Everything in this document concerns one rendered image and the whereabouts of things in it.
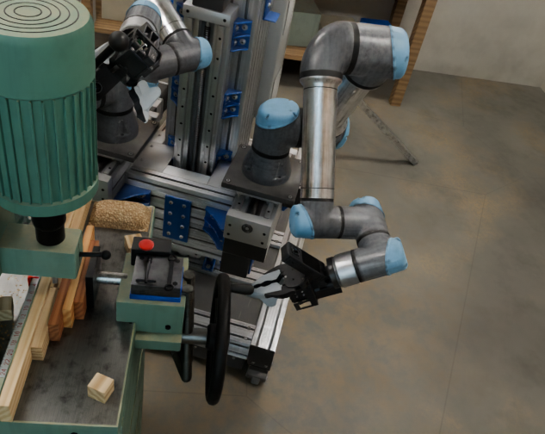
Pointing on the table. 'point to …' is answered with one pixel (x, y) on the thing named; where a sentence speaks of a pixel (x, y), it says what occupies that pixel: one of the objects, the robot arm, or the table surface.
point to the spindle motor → (40, 105)
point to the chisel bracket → (39, 253)
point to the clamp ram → (94, 276)
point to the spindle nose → (49, 229)
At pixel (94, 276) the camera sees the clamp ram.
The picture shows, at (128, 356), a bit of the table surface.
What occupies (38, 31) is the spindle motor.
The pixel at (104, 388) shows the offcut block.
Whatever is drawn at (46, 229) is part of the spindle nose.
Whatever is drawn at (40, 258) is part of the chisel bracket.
